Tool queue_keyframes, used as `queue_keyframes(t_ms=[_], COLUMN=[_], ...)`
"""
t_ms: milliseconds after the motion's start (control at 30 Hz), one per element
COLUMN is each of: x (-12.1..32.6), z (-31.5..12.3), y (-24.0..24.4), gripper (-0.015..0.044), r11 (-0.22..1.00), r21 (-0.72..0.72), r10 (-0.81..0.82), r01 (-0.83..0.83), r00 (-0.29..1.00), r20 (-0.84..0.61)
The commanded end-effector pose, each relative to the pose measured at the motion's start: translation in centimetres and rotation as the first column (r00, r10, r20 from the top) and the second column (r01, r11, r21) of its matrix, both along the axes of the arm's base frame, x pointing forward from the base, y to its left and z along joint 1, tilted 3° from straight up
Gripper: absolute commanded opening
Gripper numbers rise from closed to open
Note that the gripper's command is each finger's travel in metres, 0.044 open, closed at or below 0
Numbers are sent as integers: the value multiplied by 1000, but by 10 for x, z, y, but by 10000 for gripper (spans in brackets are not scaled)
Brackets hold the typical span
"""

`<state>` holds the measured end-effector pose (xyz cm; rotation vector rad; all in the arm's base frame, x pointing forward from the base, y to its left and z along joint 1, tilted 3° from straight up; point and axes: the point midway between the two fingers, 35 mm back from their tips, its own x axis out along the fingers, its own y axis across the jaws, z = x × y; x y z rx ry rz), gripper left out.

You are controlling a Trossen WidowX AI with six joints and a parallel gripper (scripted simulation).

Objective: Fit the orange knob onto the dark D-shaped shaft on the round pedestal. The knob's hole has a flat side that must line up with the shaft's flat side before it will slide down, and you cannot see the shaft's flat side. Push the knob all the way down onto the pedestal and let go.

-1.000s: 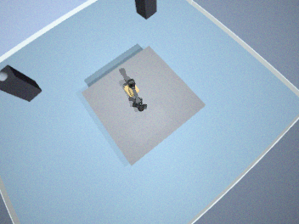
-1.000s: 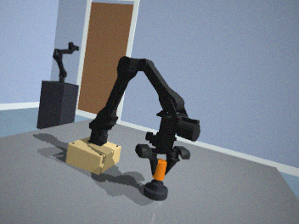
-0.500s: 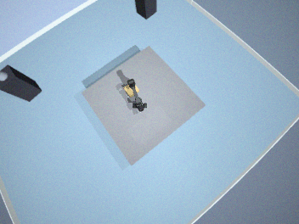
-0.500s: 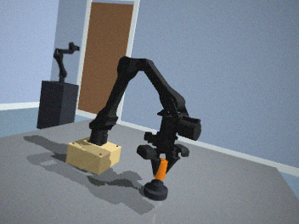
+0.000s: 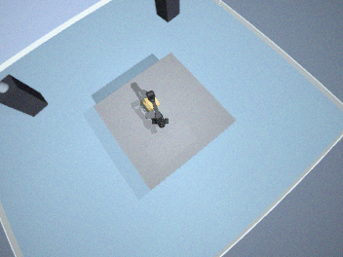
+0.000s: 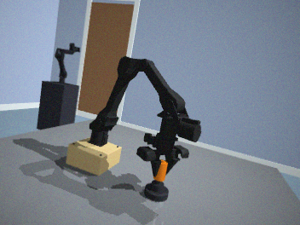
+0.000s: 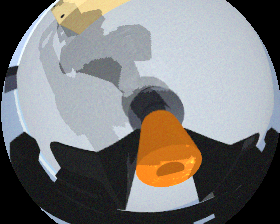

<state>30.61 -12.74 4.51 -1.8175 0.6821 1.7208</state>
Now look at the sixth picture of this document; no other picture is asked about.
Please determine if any orange knob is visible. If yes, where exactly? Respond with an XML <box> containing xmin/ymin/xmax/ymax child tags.
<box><xmin>153</xmin><ymin>159</ymin><xmax>168</xmax><ymax>181</ymax></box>

